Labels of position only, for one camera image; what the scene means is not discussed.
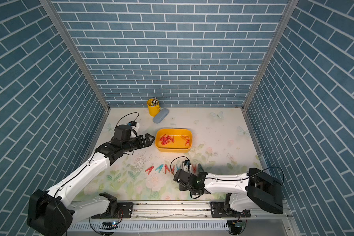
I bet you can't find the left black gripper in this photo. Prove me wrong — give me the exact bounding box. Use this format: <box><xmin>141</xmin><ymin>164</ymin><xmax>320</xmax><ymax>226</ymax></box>
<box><xmin>121</xmin><ymin>133</ymin><xmax>156</xmax><ymax>153</ymax></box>

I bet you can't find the teal clothespin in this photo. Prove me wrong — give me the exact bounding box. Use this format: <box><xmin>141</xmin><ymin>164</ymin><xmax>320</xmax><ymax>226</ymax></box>
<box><xmin>155</xmin><ymin>164</ymin><xmax>164</xmax><ymax>173</ymax></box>
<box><xmin>198</xmin><ymin>163</ymin><xmax>204</xmax><ymax>173</ymax></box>

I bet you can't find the yellow storage box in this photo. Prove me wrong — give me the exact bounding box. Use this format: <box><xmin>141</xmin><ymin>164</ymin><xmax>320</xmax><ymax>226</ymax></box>
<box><xmin>155</xmin><ymin>128</ymin><xmax>193</xmax><ymax>153</ymax></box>

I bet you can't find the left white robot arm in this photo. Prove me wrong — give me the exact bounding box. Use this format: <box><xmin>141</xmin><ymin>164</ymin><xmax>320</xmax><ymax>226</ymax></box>
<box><xmin>27</xmin><ymin>122</ymin><xmax>155</xmax><ymax>236</ymax></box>

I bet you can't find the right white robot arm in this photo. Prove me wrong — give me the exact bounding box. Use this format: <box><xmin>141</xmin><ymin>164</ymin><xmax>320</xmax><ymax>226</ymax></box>
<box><xmin>174</xmin><ymin>168</ymin><xmax>283</xmax><ymax>214</ymax></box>

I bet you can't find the pile of red clothespins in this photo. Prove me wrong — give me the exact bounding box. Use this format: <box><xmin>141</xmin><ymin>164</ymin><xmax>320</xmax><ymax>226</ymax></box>
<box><xmin>159</xmin><ymin>135</ymin><xmax>190</xmax><ymax>146</ymax></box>

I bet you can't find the yellow pen cup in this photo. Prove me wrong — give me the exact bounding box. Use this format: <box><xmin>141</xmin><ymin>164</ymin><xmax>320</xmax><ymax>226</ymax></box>
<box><xmin>147</xmin><ymin>98</ymin><xmax>161</xmax><ymax>117</ymax></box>

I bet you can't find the grey glasses case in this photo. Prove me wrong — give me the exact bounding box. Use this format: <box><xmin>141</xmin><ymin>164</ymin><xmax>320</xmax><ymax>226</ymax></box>
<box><xmin>153</xmin><ymin>108</ymin><xmax>169</xmax><ymax>124</ymax></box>

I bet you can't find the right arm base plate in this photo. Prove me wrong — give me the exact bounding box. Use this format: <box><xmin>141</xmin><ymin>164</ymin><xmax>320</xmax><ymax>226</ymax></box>
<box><xmin>209</xmin><ymin>201</ymin><xmax>251</xmax><ymax>219</ymax></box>

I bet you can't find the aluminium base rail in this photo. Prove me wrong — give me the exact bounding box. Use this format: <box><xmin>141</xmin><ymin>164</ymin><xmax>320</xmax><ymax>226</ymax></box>
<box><xmin>62</xmin><ymin>201</ymin><xmax>300</xmax><ymax>236</ymax></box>

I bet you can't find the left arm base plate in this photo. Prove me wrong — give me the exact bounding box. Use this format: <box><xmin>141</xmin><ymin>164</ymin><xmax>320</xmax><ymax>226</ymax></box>
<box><xmin>91</xmin><ymin>202</ymin><xmax>134</xmax><ymax>219</ymax></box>

